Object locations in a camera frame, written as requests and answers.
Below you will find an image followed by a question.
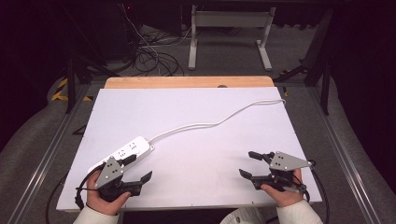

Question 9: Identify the black cable beside table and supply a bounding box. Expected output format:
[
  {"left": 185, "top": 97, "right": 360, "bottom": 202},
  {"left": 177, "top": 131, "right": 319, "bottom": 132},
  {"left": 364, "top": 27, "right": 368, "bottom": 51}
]
[{"left": 45, "top": 172, "right": 69, "bottom": 224}]

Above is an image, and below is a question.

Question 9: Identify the yellow black hazard tape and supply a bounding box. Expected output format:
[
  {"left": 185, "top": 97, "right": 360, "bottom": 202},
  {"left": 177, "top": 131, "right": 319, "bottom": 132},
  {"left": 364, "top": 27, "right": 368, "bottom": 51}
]
[{"left": 50, "top": 77, "right": 93, "bottom": 103}]

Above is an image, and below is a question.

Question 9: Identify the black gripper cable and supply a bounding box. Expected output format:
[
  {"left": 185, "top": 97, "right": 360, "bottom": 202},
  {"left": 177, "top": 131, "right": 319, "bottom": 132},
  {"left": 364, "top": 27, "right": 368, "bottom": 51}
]
[
  {"left": 306, "top": 159, "right": 331, "bottom": 224},
  {"left": 74, "top": 162, "right": 106, "bottom": 211}
]

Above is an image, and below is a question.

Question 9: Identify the person's left white sleeve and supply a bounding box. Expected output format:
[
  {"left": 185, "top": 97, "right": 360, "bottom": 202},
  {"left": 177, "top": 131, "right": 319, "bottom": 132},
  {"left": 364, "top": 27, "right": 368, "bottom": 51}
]
[{"left": 73, "top": 204, "right": 120, "bottom": 224}]

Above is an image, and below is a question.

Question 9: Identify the white metal desk frame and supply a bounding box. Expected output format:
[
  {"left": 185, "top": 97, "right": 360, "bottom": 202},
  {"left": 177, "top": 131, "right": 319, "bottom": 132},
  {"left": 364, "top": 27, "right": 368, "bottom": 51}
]
[{"left": 187, "top": 4, "right": 277, "bottom": 72}]

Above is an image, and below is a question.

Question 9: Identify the person's left hand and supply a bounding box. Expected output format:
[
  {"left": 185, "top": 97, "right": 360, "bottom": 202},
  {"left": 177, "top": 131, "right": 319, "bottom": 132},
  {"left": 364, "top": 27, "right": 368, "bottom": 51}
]
[{"left": 85, "top": 170, "right": 132, "bottom": 217}]

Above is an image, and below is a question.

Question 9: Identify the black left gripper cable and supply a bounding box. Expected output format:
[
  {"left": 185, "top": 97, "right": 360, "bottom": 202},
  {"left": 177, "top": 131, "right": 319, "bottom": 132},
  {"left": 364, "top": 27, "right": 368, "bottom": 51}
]
[{"left": 74, "top": 162, "right": 106, "bottom": 211}]

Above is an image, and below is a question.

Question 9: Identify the person's right white sleeve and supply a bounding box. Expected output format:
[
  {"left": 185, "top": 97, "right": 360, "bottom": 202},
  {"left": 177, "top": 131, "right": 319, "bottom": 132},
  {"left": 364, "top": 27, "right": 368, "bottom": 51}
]
[{"left": 275, "top": 199, "right": 325, "bottom": 224}]

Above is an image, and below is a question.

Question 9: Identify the person's right hand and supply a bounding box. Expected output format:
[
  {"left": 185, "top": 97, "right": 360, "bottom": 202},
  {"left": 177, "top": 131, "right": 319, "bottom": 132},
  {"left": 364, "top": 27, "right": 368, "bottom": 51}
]
[{"left": 261, "top": 167, "right": 304, "bottom": 208}]

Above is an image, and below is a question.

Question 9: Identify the person's white clothing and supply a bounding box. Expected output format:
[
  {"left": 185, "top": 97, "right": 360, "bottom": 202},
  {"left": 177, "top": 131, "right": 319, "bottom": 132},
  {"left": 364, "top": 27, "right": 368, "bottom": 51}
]
[{"left": 219, "top": 206, "right": 265, "bottom": 224}]

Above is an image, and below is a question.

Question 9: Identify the aluminium floor rail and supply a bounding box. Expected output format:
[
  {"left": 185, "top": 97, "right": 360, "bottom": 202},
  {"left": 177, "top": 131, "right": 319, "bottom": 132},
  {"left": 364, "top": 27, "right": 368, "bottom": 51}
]
[
  {"left": 306, "top": 87, "right": 382, "bottom": 224},
  {"left": 6, "top": 83, "right": 92, "bottom": 224}
]

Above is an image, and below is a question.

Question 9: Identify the white power strip cable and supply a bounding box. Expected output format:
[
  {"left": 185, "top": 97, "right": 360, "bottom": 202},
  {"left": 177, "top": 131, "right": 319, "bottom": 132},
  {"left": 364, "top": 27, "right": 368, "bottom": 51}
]
[{"left": 148, "top": 98, "right": 287, "bottom": 144}]

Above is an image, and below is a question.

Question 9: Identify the tangle of black floor cables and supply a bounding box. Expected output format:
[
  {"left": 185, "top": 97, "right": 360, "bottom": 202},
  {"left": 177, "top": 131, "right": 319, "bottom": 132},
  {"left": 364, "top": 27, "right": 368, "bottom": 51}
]
[{"left": 118, "top": 3, "right": 188, "bottom": 77}]

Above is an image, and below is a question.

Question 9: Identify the white power strip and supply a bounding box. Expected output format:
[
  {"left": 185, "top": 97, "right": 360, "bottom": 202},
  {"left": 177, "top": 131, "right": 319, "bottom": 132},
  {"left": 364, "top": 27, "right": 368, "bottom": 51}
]
[{"left": 88, "top": 135, "right": 156, "bottom": 175}]

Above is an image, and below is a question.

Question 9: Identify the black metal stand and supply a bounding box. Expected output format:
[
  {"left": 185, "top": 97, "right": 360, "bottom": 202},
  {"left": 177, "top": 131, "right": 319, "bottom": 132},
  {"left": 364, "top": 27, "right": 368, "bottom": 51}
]
[
  {"left": 274, "top": 8, "right": 334, "bottom": 116},
  {"left": 60, "top": 3, "right": 122, "bottom": 115}
]

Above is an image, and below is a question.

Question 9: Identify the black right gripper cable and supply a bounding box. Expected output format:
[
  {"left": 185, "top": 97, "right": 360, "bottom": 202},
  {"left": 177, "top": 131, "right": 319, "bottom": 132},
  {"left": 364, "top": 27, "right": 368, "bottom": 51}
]
[{"left": 306, "top": 159, "right": 331, "bottom": 224}]

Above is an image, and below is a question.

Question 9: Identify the person's white sleeve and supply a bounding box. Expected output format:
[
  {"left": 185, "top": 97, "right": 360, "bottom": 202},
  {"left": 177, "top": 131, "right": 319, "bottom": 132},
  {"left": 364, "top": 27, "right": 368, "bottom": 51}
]
[
  {"left": 275, "top": 199, "right": 325, "bottom": 224},
  {"left": 73, "top": 204, "right": 120, "bottom": 224}
]

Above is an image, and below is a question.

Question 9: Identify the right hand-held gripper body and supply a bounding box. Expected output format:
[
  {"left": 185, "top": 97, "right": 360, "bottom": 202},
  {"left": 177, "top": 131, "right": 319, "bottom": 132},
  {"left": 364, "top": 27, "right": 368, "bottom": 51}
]
[{"left": 250, "top": 151, "right": 312, "bottom": 194}]

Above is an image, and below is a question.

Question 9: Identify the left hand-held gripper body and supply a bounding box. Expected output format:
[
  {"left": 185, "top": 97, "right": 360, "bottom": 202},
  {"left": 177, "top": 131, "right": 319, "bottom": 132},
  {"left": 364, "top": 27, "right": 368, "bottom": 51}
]
[{"left": 92, "top": 155, "right": 143, "bottom": 203}]

